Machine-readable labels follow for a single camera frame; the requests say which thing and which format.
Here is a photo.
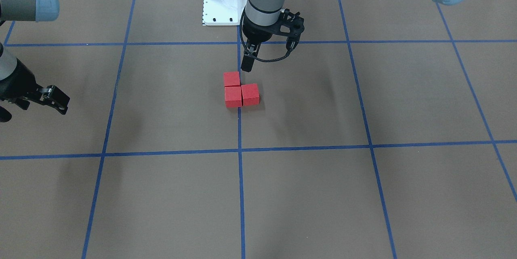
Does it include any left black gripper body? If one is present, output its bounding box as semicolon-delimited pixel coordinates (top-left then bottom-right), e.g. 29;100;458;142
242;19;279;47

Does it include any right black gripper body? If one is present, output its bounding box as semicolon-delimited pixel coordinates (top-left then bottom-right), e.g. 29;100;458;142
0;60;42;101

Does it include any red block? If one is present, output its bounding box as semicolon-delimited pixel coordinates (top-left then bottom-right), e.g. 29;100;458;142
225;86;243;108
223;71;241;88
240;83;260;106

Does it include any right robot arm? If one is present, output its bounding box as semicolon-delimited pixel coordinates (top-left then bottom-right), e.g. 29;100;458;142
0;0;70;115

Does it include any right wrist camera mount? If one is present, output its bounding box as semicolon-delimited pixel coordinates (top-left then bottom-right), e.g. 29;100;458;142
0;106;12;123

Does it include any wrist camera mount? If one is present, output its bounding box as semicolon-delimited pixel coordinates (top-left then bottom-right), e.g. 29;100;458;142
275;9;305;52
0;106;12;123

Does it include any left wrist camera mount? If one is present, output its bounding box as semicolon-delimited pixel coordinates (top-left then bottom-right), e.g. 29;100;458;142
275;9;305;52

